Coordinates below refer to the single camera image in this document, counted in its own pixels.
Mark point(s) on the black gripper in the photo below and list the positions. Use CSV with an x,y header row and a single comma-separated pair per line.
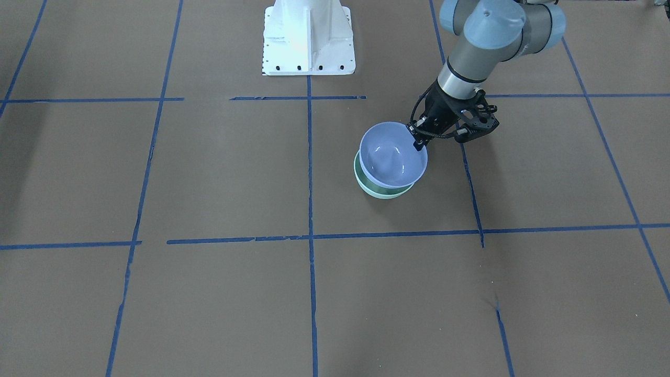
x,y
439,111

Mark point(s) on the blue bowl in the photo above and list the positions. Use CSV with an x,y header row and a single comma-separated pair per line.
x,y
388,157

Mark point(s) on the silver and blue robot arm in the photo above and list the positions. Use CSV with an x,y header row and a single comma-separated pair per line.
x,y
488,32

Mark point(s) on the green bowl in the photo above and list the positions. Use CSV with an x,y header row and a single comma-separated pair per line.
x,y
372,189

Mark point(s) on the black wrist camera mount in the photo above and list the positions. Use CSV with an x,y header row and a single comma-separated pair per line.
x,y
477,117

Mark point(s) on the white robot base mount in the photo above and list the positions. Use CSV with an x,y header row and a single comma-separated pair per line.
x,y
308,38

